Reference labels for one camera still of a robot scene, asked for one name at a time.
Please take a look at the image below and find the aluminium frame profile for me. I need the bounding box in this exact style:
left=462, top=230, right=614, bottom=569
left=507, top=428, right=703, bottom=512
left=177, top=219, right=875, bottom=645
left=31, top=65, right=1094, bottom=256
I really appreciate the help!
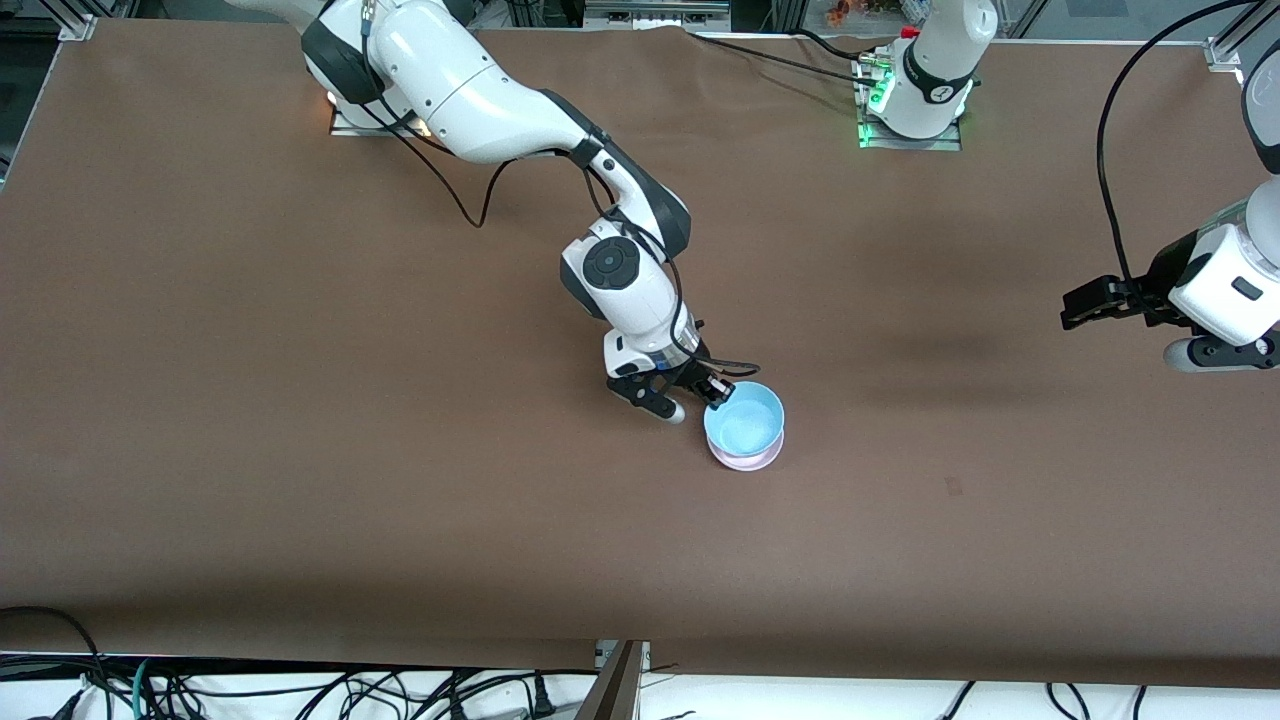
left=575, top=640, right=651, bottom=720

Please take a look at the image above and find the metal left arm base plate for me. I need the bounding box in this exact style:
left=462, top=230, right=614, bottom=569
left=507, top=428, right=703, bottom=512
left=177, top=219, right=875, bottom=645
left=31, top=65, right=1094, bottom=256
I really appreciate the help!
left=857, top=115, right=963, bottom=153

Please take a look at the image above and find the pink plastic bowl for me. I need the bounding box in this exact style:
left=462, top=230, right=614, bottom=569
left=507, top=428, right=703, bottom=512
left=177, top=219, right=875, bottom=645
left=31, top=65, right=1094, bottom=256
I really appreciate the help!
left=707, top=438, right=785, bottom=473

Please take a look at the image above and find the grey power strip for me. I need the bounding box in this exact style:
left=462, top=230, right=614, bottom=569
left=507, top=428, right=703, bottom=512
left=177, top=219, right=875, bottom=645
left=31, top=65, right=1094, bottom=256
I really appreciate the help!
left=585, top=0, right=733, bottom=31

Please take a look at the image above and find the black base power cable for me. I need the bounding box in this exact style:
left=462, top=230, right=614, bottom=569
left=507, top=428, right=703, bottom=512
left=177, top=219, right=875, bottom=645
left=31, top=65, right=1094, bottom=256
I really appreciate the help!
left=690, top=33, right=881, bottom=89
left=795, top=28, right=886, bottom=59

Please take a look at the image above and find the blue plastic bowl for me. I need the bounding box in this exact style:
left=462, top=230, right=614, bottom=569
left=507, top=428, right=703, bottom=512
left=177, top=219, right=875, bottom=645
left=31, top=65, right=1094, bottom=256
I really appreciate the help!
left=703, top=381, right=787, bottom=457

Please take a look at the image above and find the brown table cover sheet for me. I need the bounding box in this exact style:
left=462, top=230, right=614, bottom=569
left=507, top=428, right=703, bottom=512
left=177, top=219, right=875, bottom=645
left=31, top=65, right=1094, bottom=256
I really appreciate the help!
left=0, top=18, right=1280, bottom=691

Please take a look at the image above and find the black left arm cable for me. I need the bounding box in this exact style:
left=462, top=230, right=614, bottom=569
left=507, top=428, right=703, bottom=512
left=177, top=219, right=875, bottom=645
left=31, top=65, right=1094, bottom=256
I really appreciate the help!
left=1096, top=0, right=1259, bottom=321

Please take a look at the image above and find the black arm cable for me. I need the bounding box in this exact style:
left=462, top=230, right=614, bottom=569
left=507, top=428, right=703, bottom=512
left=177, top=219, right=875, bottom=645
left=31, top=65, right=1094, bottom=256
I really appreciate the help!
left=1096, top=0, right=1259, bottom=321
left=355, top=0, right=763, bottom=381

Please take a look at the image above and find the colourful printed package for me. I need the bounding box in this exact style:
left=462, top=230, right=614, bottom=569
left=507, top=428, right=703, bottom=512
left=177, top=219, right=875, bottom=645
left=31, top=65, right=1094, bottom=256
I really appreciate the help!
left=825, top=0, right=936, bottom=26

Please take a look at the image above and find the thick black floor cable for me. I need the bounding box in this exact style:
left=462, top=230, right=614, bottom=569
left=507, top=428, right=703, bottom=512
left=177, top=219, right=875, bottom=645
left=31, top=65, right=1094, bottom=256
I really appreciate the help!
left=0, top=606, right=106, bottom=720

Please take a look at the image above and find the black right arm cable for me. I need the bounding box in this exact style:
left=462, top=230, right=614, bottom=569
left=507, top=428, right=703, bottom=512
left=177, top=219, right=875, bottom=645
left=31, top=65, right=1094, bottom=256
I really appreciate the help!
left=355, top=0, right=763, bottom=381

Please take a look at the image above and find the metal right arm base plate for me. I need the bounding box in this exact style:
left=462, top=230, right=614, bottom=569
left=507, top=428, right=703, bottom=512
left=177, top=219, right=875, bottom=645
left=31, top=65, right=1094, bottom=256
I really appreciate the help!
left=330, top=98, right=426, bottom=138

